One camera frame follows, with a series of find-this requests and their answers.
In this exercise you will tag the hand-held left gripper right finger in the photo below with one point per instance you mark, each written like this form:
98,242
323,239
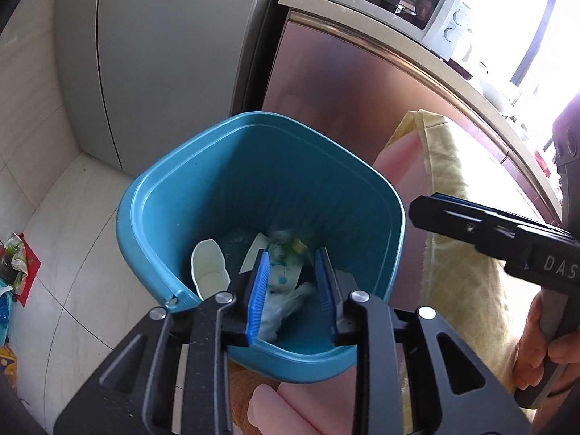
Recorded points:
324,290

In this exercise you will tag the green printed plastic wrapper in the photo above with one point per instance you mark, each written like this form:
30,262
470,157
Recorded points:
283,258

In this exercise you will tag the white plastic bag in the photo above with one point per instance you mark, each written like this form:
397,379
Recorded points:
281,312

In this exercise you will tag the yellow patterned tablecloth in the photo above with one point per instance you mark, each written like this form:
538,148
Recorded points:
457,281

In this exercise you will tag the grey refrigerator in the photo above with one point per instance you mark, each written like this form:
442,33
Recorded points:
172,54

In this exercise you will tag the kitchen window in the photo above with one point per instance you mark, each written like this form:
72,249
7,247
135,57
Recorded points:
534,36

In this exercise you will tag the crumpled green snack wrapper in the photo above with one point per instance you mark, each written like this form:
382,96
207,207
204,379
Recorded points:
13,258

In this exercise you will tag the colourful printed sheet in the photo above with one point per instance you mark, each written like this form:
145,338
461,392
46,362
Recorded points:
8,365

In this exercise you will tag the white paper cup piece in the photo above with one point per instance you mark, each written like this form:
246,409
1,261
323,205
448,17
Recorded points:
206,267

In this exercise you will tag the red paper sheet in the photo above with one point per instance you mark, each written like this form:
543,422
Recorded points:
31,267

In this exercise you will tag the person's right hand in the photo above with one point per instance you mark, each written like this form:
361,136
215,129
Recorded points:
528,349

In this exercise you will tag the blue plastic trash bin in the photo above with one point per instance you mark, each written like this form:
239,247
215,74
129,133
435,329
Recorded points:
281,181

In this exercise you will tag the pink kitchen base cabinet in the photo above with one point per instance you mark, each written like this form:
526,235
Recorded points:
340,68

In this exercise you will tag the white microwave oven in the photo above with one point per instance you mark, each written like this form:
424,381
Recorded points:
453,18

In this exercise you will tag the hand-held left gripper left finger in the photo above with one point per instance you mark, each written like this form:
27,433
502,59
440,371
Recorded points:
257,290

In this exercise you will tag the person's right forearm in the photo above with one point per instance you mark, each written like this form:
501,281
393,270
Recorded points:
562,412

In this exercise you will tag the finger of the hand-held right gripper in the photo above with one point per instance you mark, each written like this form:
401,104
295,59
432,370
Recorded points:
444,220
457,199

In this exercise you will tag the blue plastic mesh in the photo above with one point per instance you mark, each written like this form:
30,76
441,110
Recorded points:
5,312

